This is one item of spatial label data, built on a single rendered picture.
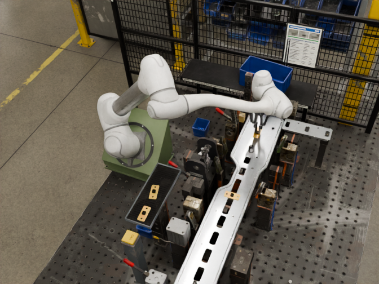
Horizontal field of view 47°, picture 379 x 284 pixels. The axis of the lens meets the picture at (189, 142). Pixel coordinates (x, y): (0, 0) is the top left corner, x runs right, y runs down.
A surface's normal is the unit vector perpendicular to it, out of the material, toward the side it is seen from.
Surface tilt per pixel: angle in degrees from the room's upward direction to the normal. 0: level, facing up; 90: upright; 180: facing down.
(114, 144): 50
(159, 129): 44
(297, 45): 90
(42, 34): 0
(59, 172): 0
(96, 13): 91
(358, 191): 0
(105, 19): 91
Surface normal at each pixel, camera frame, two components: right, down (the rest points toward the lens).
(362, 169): -0.06, -0.67
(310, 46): -0.38, 0.70
